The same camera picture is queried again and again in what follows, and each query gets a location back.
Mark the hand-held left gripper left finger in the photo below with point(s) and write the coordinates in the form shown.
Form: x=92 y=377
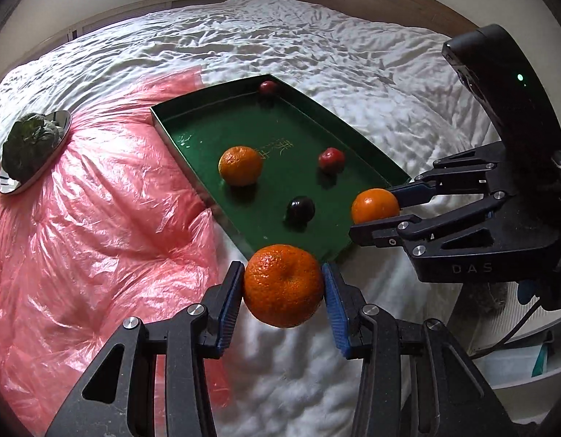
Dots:
x=230 y=302

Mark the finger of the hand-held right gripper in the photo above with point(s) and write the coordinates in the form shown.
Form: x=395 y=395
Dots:
x=380 y=234
x=414 y=191

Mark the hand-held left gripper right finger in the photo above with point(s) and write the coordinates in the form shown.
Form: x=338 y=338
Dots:
x=337 y=312

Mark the orange mandarin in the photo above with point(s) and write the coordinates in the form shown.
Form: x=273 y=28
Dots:
x=284 y=284
x=375 y=205
x=240 y=165

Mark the dark purple plum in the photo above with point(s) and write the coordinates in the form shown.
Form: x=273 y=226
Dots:
x=301 y=209

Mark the red plum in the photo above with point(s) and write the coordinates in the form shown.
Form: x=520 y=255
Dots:
x=268 y=87
x=331 y=159

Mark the green cardboard tray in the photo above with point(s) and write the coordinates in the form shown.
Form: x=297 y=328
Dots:
x=203 y=141

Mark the white cabinet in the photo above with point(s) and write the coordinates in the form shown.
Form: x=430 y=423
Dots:
x=489 y=323

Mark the pink plastic sheet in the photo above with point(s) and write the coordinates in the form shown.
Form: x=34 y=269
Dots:
x=103 y=236

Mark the white bed quilt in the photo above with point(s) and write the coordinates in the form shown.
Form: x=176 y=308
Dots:
x=307 y=32

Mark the shiny metal plate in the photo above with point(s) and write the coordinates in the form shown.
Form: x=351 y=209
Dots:
x=61 y=123

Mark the dark green leafy vegetable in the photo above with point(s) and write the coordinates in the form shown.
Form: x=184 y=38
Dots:
x=27 y=145

